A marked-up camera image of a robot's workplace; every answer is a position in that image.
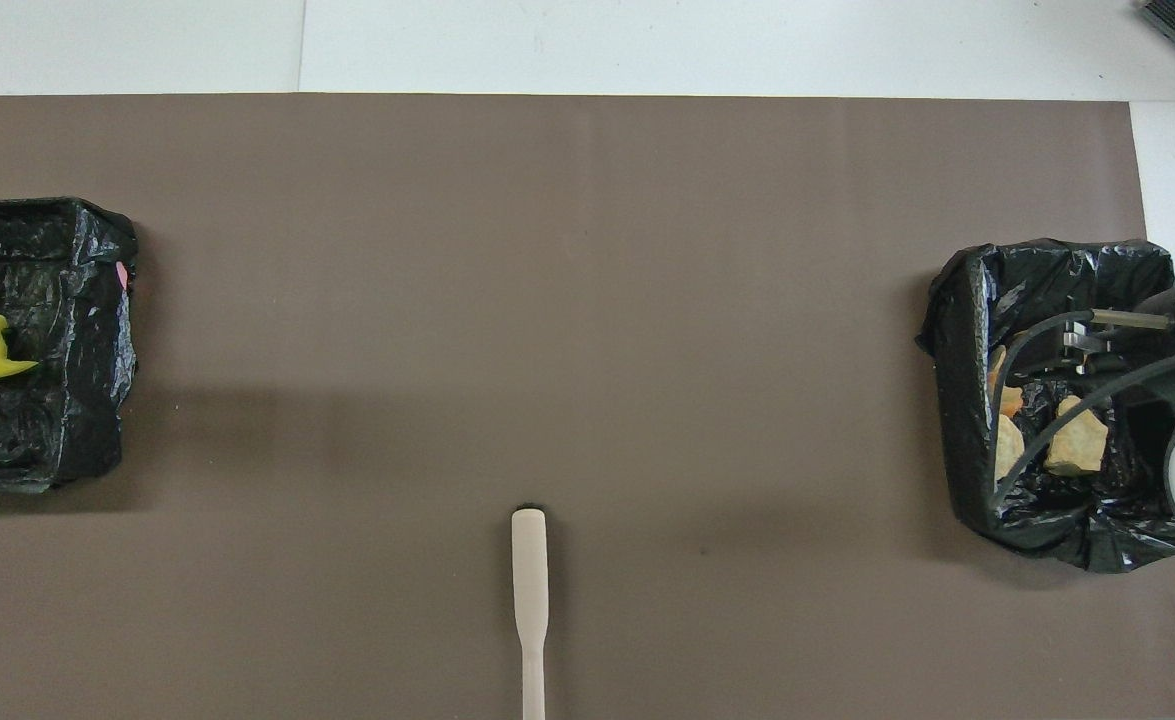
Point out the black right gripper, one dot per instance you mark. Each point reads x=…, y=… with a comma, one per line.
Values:
x=1097, y=345

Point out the pale yellow bread chunk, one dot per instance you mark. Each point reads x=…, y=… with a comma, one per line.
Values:
x=1077, y=445

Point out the orange striped bread piece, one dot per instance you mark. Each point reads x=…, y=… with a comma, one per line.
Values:
x=1007, y=400

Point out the pale bread piece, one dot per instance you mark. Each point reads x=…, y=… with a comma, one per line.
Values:
x=1007, y=448

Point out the beige hand brush black bristles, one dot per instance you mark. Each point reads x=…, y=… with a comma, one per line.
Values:
x=529, y=580

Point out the black bag lined bin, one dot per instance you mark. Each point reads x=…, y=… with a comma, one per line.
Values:
x=967, y=400

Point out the black bag bin pink spot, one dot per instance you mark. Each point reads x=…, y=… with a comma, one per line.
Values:
x=57, y=420

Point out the brown table mat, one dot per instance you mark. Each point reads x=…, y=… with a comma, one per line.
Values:
x=587, y=250

